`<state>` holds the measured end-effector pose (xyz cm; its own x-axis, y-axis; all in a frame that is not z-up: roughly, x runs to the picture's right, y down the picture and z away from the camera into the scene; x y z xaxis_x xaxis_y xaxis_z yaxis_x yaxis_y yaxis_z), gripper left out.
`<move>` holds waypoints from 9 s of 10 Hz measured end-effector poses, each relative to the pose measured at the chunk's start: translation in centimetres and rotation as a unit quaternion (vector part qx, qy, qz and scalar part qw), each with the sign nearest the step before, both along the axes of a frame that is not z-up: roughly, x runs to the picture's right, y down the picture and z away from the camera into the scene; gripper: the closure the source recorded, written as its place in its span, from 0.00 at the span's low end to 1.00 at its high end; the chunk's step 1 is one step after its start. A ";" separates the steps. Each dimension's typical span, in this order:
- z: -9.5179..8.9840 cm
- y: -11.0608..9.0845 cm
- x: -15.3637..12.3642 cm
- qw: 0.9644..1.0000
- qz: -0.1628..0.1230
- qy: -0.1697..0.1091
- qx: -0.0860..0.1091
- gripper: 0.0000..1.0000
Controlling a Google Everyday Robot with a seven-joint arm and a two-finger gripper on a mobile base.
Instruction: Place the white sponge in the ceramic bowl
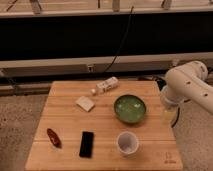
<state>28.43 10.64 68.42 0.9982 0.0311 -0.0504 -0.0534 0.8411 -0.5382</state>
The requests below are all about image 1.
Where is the black hanging cable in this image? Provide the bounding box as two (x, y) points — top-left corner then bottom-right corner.
(101, 5), (135, 74)

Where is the white sponge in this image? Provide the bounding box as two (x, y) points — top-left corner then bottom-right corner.
(76, 96), (95, 112)

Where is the black rectangular phone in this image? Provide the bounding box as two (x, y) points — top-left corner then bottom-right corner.
(79, 131), (94, 158)

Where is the dark red chili pepper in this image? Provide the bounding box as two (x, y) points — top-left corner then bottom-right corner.
(47, 128), (61, 148)

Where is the wooden cutting board table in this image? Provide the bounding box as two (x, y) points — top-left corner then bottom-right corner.
(26, 81), (183, 171)

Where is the white paper cup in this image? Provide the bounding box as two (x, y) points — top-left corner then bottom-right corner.
(116, 131), (140, 156)

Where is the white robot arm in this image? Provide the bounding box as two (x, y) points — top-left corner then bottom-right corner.
(160, 61), (213, 127)

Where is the green ceramic bowl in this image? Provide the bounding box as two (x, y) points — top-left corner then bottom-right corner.
(114, 94), (146, 124)

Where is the white small bottle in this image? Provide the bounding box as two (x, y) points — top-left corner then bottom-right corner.
(90, 77), (118, 95)

